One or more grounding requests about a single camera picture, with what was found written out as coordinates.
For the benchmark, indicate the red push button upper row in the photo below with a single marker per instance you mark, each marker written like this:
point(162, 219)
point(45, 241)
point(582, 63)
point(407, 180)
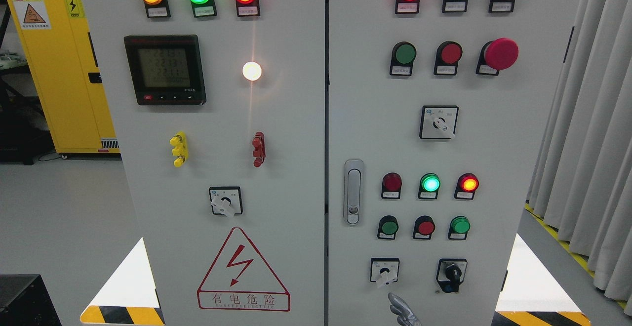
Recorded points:
point(449, 53)

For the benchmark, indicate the red high voltage warning sticker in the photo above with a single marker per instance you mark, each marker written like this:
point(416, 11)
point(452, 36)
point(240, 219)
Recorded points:
point(240, 278)

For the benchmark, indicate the black selector switch lower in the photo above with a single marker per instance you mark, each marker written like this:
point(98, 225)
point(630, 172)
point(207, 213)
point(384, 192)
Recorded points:
point(450, 274)

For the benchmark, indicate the white selector switch upper right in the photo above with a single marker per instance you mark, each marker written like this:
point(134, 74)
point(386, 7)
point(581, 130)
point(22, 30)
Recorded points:
point(438, 122)

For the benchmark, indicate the white selector switch left door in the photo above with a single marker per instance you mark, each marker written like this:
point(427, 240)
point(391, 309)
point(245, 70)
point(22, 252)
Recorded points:
point(226, 200)

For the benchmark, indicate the lit red indicator light lower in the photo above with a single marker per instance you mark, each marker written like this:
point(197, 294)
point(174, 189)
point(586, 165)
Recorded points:
point(467, 183)

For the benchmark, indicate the dark red indicator light lower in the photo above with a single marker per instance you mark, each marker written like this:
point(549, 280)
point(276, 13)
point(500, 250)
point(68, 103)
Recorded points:
point(391, 182)

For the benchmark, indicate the white selector switch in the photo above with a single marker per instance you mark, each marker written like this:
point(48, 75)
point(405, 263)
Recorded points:
point(438, 122)
point(384, 271)

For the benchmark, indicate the green push button upper row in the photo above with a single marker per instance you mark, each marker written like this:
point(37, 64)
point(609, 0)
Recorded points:
point(404, 53)

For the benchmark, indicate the red emergency stop mushroom button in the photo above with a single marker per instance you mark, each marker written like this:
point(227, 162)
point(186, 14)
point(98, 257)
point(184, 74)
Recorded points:
point(500, 54)

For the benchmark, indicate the black box bottom left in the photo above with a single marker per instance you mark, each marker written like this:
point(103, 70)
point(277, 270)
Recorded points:
point(25, 301)

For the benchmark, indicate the white selector switch lower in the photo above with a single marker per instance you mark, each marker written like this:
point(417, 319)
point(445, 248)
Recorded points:
point(384, 271)

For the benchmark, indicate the red terminal connector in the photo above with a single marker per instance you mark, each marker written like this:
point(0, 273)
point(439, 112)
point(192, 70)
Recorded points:
point(259, 149)

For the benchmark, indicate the grey curtain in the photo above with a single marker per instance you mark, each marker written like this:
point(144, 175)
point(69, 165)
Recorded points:
point(582, 182)

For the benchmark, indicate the silver cabinet door handle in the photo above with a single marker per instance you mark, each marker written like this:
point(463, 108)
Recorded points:
point(352, 190)

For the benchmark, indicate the green push button lower right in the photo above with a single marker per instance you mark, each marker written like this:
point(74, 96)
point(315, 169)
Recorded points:
point(460, 225)

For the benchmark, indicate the yellow safety storage cabinet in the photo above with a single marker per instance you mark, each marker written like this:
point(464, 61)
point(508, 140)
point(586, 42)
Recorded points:
point(56, 39)

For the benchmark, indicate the black digital power meter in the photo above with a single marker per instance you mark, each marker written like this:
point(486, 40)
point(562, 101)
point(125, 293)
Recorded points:
point(166, 70)

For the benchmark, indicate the green push button lower left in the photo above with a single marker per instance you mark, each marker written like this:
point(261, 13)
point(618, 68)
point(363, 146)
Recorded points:
point(388, 227)

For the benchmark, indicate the yellow terminal connector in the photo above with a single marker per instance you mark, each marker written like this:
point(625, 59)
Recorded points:
point(179, 148)

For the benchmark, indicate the white glowing indicator light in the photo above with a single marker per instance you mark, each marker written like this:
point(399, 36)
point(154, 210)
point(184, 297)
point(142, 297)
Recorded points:
point(252, 71)

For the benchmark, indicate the lit green indicator light lower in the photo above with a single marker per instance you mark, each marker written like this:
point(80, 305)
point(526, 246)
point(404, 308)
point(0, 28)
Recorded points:
point(430, 183)

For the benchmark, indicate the grey electrical control cabinet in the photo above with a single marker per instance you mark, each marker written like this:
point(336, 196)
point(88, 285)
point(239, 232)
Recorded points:
point(330, 92)

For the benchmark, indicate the red push button lower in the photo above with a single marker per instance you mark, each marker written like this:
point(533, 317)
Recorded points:
point(424, 227)

